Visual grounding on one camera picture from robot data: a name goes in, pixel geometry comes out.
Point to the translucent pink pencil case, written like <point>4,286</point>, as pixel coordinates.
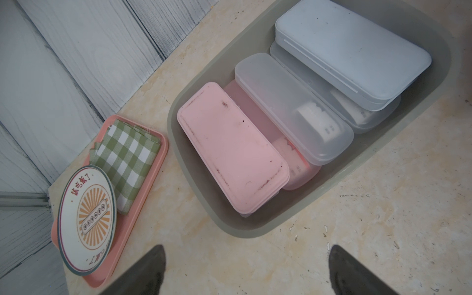
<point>301,171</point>

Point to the left aluminium frame post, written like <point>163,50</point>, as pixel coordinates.
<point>23,200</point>

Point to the pink plastic tray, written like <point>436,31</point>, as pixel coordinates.
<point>125,223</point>

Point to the clear pencil case with label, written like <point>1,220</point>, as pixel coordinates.
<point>315,131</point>

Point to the opaque pink pencil case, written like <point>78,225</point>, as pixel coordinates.
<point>245,165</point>

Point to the round orange patterned plate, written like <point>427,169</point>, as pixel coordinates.
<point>86,222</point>

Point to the light blue pencil case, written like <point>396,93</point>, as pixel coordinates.
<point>366,62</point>

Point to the green checked cloth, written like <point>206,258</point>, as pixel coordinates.
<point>126,154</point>

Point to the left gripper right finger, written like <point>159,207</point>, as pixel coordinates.
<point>349,277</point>

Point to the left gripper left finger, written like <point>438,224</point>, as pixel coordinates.
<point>145,277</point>

